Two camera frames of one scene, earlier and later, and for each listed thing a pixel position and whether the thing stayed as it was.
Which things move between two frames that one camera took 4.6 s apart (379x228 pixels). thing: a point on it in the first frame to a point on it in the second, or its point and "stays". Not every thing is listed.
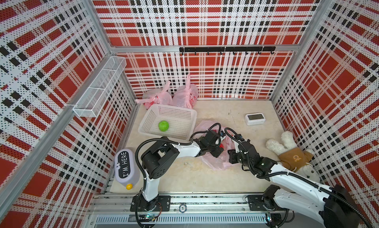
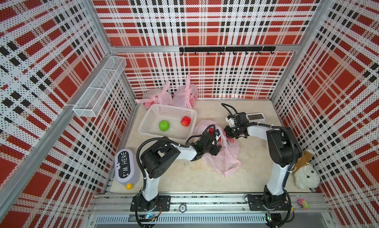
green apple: [163, 126] stays
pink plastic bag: [227, 138] stays
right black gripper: [231, 153] to [226, 129]
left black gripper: [217, 151] stays
